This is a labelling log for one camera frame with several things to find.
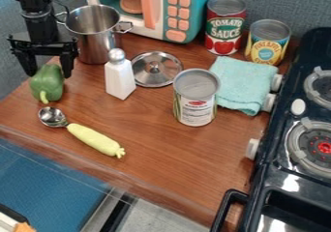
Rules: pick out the white-label can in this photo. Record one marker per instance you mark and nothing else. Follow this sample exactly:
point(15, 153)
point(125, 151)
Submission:
point(196, 100)

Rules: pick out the green toy bell pepper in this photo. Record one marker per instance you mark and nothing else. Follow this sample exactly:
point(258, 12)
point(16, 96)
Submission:
point(46, 82)

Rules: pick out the light blue cloth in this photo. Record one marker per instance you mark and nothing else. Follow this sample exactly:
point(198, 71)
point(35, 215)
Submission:
point(243, 82)

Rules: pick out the silver pot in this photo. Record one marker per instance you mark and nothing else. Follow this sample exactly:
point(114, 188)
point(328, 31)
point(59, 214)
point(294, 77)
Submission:
point(93, 33)

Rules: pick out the red tomato sauce can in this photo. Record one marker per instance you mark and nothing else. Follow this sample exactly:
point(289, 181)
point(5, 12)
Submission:
point(225, 26)

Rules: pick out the yellow pineapple can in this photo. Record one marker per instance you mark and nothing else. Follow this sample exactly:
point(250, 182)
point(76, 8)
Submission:
point(266, 44)

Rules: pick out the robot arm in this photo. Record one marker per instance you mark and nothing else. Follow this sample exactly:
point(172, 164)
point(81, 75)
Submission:
point(35, 2)

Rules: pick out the toy microwave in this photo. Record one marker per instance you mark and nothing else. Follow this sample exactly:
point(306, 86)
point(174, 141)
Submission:
point(159, 7)

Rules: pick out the silver pot lid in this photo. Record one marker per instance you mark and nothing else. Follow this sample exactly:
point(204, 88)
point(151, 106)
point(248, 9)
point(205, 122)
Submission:
point(156, 69)

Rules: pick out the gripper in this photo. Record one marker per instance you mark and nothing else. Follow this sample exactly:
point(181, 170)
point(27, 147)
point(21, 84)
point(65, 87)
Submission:
point(42, 45)

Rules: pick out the white salt shaker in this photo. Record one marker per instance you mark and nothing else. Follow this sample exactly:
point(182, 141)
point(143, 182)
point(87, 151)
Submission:
point(119, 78)

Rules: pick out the toy stove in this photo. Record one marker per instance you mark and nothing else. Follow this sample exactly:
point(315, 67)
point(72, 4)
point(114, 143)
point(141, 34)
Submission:
point(293, 139)

